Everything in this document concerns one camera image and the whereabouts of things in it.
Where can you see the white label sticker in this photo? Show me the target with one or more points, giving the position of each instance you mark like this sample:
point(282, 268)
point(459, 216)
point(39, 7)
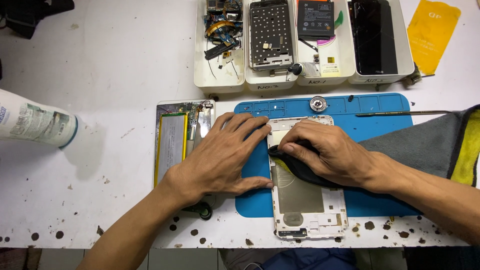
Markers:
point(329, 69)

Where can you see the small black round knob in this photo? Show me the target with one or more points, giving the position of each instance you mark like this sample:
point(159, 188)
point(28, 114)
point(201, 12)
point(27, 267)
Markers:
point(295, 69)

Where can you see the person's left hand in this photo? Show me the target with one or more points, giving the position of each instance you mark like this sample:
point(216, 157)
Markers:
point(217, 165)

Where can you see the grey yellow microfibre cloth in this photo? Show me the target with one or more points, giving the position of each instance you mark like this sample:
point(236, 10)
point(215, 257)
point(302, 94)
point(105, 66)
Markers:
point(412, 150)

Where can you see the opened tablet with battery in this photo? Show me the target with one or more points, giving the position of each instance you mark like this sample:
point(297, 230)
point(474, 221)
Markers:
point(171, 146)

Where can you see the white phone back housing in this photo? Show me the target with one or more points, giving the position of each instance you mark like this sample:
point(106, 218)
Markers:
point(300, 202)

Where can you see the black phone screen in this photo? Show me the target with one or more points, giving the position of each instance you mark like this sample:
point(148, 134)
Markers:
point(375, 37)

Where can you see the black phone battery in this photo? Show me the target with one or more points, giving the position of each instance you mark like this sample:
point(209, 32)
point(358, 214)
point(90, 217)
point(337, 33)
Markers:
point(315, 20)

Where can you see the heap of phone circuit boards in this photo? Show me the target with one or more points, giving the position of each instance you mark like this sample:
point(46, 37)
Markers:
point(223, 32)

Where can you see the blue silicone repair mat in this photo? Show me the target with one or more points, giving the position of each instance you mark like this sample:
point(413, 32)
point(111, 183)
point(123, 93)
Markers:
point(375, 202)

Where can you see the thin metal spudger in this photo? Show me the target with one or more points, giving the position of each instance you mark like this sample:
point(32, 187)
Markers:
point(405, 113)

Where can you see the person's right hand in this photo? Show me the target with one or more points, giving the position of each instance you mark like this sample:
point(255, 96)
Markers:
point(337, 153)

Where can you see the white spray bottle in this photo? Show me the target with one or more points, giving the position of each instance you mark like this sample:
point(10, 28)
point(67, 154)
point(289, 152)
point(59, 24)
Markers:
point(33, 120)

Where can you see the white plastic tray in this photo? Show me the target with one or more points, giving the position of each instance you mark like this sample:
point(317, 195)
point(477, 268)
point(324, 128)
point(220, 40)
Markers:
point(343, 56)
point(404, 45)
point(270, 78)
point(219, 77)

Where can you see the person's blue clothing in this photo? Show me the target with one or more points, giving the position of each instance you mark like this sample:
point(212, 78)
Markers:
point(311, 259)

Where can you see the round metal screw dish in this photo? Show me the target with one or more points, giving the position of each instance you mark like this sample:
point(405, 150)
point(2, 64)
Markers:
point(318, 104)

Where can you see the green plastic pick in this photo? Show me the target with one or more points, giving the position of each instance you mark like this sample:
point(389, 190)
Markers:
point(339, 19)

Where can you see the yellow film sheet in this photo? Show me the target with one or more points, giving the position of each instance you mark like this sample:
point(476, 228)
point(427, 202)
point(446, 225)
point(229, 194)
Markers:
point(431, 33)

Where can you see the small grimy brush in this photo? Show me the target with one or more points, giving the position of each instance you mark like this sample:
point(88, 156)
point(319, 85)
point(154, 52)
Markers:
point(412, 78)

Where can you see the silver phone middle frame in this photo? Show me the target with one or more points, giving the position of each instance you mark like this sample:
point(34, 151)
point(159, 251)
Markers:
point(270, 33)

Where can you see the black cloth bundle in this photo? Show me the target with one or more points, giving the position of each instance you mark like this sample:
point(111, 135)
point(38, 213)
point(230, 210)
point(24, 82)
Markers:
point(26, 15)

